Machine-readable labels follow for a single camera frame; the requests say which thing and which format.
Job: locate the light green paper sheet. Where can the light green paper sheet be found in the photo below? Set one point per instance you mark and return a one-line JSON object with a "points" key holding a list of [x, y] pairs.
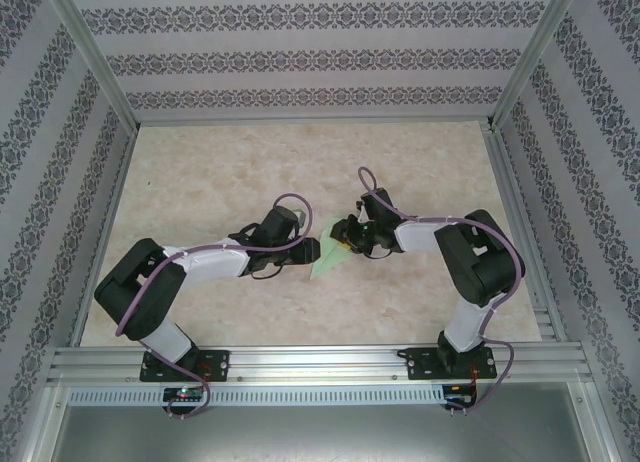
{"points": [[325, 267]]}

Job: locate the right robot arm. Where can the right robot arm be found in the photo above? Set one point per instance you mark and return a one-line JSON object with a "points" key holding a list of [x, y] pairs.
{"points": [[480, 272]]}

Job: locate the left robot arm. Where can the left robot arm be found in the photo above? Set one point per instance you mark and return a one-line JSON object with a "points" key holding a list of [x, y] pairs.
{"points": [[135, 302]]}

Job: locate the grey metal sheet panel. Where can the grey metal sheet panel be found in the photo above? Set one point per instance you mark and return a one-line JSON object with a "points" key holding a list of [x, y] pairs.
{"points": [[320, 432]]}

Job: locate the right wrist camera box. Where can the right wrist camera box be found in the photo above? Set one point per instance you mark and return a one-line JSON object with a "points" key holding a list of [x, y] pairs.
{"points": [[361, 211]]}

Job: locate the aluminium mounting rail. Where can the aluminium mounting rail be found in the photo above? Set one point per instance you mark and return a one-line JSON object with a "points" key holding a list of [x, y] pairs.
{"points": [[320, 364]]}

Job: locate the aluminium table side rail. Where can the aluminium table side rail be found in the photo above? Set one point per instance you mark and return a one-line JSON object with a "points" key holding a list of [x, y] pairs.
{"points": [[512, 202], [106, 227]]}

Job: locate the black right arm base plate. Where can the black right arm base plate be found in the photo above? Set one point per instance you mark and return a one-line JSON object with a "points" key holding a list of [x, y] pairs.
{"points": [[417, 364]]}

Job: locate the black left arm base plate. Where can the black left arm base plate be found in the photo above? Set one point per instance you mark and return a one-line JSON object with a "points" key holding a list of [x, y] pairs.
{"points": [[220, 364]]}

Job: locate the aluminium frame post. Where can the aluminium frame post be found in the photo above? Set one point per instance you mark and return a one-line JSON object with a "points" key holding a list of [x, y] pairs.
{"points": [[95, 57], [535, 57]]}

